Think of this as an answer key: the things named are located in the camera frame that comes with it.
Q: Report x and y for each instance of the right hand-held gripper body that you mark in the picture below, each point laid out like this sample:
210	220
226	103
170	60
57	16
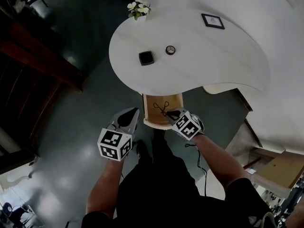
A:
187	127

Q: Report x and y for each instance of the white flowers in white pot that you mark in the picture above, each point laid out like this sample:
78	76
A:
137	8

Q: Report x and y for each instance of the dark wooden staircase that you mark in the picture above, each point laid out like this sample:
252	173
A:
28	91

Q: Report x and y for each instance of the black round compact case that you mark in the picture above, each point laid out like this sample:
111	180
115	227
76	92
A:
170	50

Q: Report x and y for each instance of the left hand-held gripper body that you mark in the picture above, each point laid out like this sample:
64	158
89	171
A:
114	144

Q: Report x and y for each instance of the person's left forearm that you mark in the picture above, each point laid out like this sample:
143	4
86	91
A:
104	189

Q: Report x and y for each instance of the person's black clothing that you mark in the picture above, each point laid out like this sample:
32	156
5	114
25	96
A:
166	186

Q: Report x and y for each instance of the black picture frame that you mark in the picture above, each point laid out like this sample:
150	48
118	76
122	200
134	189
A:
212	21

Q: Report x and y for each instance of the thin dark metal scissors-like tool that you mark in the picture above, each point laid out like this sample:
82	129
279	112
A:
162	109

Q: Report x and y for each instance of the person's right forearm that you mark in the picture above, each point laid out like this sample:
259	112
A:
213	160

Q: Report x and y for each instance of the light wooden board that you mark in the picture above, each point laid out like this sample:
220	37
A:
280	170

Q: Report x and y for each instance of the black square compact case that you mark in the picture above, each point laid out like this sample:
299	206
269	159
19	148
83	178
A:
146	58

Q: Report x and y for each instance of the person's left black shoe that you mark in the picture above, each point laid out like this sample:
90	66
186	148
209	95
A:
142	151

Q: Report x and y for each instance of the large wooden drawer white front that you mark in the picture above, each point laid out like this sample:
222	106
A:
154	117

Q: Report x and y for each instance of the white curved desk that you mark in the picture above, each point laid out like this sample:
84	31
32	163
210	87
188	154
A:
190	68

